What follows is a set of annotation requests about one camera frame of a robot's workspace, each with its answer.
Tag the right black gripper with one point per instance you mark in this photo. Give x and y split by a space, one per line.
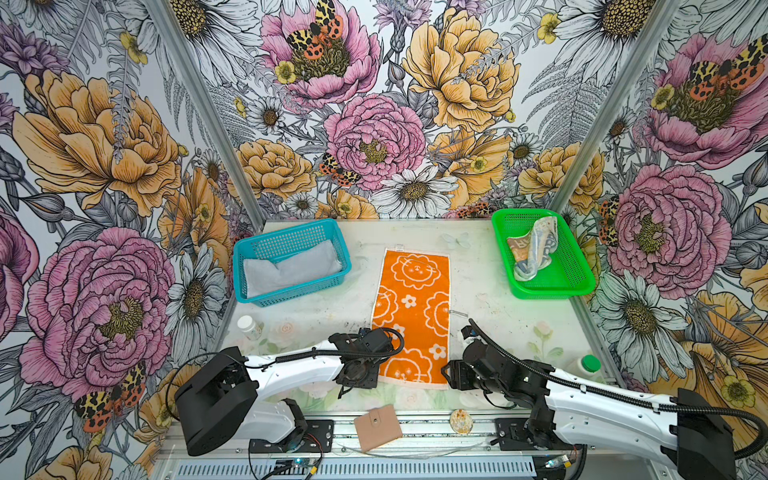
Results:
458 374

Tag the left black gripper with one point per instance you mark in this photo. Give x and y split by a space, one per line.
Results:
368 383

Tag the orange patterned white towel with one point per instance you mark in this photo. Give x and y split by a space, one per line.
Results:
414 298

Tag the teal plastic basket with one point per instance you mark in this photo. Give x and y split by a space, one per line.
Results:
283 244

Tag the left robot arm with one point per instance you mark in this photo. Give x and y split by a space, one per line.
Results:
229 396

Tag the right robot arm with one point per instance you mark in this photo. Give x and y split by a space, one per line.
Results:
568 411

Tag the brown leather wallet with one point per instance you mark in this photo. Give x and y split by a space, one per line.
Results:
377 427

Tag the white bottle green cap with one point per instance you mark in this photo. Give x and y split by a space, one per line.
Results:
587 367

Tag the small white bottle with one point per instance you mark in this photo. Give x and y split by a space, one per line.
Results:
250 327

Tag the green plastic basket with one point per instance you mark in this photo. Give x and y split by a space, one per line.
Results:
569 274

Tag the striped grey patterned towel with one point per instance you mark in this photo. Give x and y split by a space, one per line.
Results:
532 251

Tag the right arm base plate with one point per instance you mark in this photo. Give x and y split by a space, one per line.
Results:
520 434

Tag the aluminium front rail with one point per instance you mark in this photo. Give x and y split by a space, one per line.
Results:
428 449

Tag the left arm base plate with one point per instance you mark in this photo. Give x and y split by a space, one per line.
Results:
316 437

